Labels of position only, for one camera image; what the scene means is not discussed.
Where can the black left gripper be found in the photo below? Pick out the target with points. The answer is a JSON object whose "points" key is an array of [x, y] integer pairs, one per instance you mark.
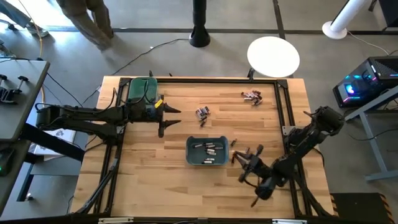
{"points": [[149, 113]]}

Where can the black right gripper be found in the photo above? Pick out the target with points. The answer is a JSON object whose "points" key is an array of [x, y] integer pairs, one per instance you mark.
{"points": [[253, 163]]}

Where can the black copper Duracell battery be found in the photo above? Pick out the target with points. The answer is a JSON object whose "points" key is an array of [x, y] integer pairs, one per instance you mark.
{"points": [[255, 102], [257, 97], [247, 150], [233, 142], [256, 92], [233, 159]]}

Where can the green plastic bin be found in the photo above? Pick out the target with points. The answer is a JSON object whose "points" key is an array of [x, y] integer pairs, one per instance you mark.
{"points": [[138, 90]]}

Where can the blue plastic bin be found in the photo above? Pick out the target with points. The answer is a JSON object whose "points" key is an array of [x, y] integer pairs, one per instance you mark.
{"points": [[194, 155]]}

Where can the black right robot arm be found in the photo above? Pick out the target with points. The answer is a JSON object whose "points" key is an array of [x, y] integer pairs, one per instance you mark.
{"points": [[304, 140]]}

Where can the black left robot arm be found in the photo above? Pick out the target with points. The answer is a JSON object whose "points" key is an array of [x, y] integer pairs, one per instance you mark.
{"points": [[77, 116]]}

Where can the yellow tag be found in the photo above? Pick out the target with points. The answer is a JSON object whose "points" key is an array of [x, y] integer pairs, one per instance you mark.
{"points": [[159, 103]]}

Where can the silver mounting plate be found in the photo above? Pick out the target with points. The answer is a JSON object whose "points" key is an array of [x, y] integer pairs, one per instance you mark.
{"points": [[289, 130]]}

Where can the black pole with base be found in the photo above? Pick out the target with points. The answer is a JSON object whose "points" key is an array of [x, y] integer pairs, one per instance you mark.
{"points": [[199, 31]]}

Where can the white round stool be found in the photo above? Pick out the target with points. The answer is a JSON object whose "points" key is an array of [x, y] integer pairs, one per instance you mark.
{"points": [[273, 56]]}

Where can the white box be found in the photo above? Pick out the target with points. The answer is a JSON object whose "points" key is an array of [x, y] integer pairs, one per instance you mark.
{"points": [[59, 140]]}

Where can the black mat with hazard stripes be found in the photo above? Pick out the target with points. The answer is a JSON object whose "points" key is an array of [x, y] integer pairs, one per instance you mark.
{"points": [[360, 208]]}

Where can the grey metal desk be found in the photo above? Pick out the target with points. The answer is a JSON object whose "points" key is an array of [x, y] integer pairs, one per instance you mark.
{"points": [[373, 130]]}

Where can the black computer with coloured lights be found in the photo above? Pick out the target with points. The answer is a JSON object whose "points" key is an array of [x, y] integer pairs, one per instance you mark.
{"points": [[363, 81]]}

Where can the black clamp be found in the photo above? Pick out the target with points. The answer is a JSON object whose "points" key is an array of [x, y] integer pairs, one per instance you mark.
{"points": [[4, 90], [21, 82]]}

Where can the grey side table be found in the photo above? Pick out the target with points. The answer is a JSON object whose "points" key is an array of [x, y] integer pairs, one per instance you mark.
{"points": [[18, 93]]}

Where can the white pole with round base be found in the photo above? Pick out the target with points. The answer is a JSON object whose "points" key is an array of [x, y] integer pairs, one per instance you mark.
{"points": [[339, 21]]}

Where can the black device with green light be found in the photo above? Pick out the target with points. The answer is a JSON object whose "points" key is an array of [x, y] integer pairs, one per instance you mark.
{"points": [[6, 161]]}

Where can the black cabinet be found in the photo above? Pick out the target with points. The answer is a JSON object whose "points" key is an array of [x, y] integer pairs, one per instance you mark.
{"points": [[388, 12]]}

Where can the black frame corner bracket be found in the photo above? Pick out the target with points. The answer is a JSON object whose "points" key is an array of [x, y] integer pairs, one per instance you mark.
{"points": [[282, 83], [124, 81]]}

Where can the black aluminium table frame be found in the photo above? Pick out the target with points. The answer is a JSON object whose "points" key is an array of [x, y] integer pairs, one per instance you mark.
{"points": [[217, 80]]}

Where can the silver metal bracket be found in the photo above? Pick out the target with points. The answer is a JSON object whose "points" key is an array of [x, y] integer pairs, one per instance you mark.
{"points": [[115, 220], [289, 221]]}

